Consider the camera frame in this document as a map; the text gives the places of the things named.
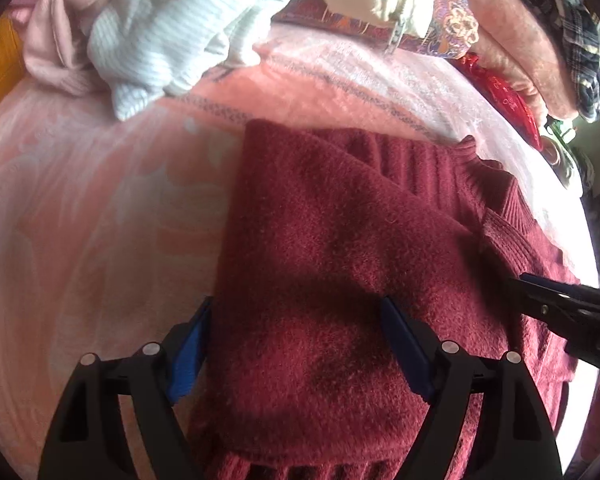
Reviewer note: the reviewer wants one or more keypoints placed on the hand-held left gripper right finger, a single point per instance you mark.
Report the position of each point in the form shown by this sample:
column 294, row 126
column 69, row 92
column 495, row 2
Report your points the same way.
column 405, row 350

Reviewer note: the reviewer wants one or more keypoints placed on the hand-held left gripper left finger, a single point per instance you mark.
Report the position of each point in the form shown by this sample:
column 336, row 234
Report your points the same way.
column 187, row 355

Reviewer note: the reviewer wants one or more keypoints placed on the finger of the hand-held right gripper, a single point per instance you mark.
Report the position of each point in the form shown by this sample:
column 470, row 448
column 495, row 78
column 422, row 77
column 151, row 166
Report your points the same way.
column 565, row 302
column 597, row 350

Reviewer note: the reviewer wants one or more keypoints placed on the dark red knit sweater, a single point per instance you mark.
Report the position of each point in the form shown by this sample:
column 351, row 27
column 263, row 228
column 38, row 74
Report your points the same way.
column 330, row 235

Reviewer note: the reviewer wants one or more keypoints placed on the pale shoe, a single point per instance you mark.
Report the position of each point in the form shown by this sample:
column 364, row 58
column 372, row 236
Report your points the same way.
column 560, row 155

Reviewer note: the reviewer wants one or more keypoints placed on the pink printed bed blanket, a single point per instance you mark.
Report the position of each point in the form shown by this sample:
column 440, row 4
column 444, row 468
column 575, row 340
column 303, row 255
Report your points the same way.
column 105, row 210

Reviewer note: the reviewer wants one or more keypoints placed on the red satin cloth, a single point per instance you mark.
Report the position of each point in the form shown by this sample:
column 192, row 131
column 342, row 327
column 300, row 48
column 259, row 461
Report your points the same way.
column 510, row 100

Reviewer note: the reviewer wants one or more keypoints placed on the dark plaid cloth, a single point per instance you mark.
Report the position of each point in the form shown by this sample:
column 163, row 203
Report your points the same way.
column 575, row 35

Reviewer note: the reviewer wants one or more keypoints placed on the folded fluffy pink blanket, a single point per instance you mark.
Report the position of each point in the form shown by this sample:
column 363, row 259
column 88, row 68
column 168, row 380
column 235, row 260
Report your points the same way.
column 510, row 35

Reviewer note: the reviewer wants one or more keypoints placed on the purple floral patterned pillow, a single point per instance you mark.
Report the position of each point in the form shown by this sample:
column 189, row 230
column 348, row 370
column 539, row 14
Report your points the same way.
column 450, row 15

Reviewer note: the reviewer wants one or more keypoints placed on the white ribbed garment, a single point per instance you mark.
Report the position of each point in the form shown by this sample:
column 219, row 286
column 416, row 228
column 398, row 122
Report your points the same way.
column 145, row 40

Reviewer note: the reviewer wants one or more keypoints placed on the pale pink garment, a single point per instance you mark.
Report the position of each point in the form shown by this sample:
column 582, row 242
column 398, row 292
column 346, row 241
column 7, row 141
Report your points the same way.
column 55, row 35

